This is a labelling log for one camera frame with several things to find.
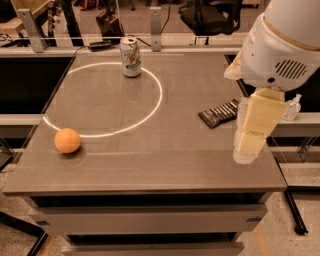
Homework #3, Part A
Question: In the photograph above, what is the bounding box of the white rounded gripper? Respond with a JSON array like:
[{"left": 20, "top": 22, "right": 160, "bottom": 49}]
[{"left": 224, "top": 15, "right": 320, "bottom": 164}]

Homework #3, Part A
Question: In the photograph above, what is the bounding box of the orange fruit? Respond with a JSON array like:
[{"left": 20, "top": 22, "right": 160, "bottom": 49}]
[{"left": 54, "top": 128, "right": 81, "bottom": 154}]

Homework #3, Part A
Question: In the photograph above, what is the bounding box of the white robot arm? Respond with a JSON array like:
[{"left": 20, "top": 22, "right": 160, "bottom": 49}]
[{"left": 224, "top": 0, "right": 320, "bottom": 164}]

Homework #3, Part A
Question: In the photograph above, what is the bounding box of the black rxbar chocolate wrapper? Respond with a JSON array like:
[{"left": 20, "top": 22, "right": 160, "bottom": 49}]
[{"left": 198, "top": 99, "right": 239, "bottom": 129}]

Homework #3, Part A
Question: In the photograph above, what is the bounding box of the right clear sanitizer bottle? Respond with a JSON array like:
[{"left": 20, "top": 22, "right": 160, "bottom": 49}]
[{"left": 282, "top": 94, "right": 302, "bottom": 121}]

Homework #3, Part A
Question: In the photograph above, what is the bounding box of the black office chair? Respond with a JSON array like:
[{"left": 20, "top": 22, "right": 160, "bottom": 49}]
[{"left": 178, "top": 0, "right": 242, "bottom": 36}]

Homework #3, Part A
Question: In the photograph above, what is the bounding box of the white green soda can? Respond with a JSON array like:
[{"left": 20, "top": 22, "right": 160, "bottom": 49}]
[{"left": 120, "top": 37, "right": 141, "bottom": 77}]

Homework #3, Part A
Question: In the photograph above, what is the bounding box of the black power adapter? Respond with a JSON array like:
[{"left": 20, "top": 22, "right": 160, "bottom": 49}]
[{"left": 89, "top": 41, "right": 112, "bottom": 51}]

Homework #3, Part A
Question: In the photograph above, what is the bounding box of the grey drawer cabinet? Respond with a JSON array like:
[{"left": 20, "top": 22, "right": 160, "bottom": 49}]
[{"left": 29, "top": 190, "right": 267, "bottom": 256}]

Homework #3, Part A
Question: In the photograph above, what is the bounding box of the middle metal rail bracket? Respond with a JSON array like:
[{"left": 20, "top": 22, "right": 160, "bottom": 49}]
[{"left": 150, "top": 6, "right": 161, "bottom": 52}]

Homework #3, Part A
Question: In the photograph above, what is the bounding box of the metal rail bracket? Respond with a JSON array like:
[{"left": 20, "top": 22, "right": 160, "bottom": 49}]
[
  {"left": 150, "top": 6, "right": 161, "bottom": 52},
  {"left": 17, "top": 9, "right": 47, "bottom": 53}
]

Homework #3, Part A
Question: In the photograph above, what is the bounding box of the left metal rail bracket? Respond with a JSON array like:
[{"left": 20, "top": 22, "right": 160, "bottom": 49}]
[{"left": 17, "top": 9, "right": 47, "bottom": 53}]

